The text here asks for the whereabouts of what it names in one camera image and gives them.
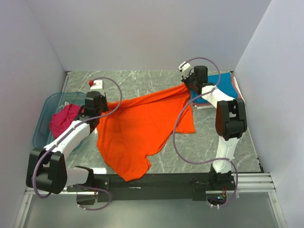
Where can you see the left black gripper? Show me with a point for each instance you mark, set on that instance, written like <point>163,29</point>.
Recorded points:
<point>103,98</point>

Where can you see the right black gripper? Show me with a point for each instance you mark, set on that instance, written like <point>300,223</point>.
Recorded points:
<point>192,74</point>

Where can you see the orange t shirt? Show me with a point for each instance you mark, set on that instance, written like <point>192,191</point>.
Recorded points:
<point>140,127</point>

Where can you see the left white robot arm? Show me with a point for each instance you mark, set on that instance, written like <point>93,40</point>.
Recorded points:
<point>47,169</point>

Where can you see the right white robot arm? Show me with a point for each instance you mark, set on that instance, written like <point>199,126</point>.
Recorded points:
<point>230,121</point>

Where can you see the white folded t shirt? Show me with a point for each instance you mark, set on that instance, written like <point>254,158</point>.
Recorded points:
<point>204,107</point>

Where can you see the blue folded t shirt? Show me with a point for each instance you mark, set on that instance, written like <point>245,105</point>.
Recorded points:
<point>226,85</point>

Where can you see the magenta crumpled t shirt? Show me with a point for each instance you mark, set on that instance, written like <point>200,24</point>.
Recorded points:
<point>63,119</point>

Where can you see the teal plastic bin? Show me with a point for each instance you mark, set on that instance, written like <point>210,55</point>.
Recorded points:
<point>53,104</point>

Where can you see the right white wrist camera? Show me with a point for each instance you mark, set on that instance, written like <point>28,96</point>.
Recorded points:
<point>185,69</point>

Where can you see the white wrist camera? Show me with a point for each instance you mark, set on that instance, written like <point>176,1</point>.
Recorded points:
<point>96,85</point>
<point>185,69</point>

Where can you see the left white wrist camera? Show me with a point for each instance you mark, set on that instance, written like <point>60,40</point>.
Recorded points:
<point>96,85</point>

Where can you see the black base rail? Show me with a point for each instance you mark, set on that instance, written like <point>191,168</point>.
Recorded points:
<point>166,186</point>

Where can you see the aluminium frame rail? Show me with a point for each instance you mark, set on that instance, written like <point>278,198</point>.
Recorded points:
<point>247,182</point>

